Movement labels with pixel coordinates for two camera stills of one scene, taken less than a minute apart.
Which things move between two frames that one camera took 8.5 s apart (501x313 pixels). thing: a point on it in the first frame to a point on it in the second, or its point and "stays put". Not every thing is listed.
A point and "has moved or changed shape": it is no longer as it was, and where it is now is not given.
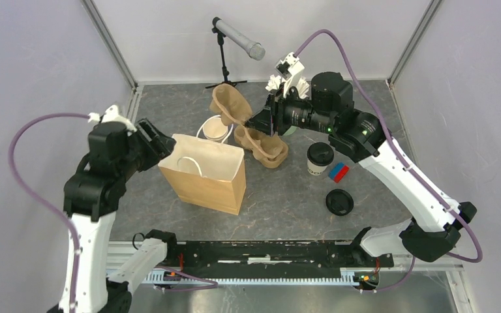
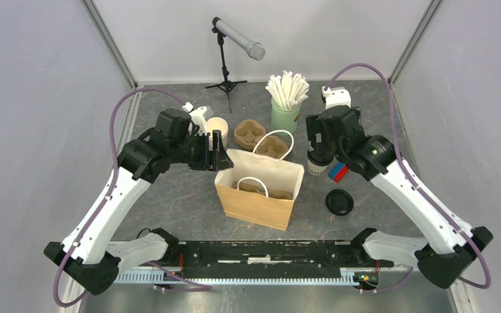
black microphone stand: (220, 36) stays put
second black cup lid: (340, 202) stays put
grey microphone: (256, 50) stays put
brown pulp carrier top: (233, 106) to (273, 193)
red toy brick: (341, 174) stays put
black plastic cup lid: (320, 154) stays put
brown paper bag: (209, 171) has moved or changed shape
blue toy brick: (336, 169) stays put
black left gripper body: (146, 151) to (200, 158)
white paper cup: (315, 169) stays put
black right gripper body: (289, 111) to (315, 125)
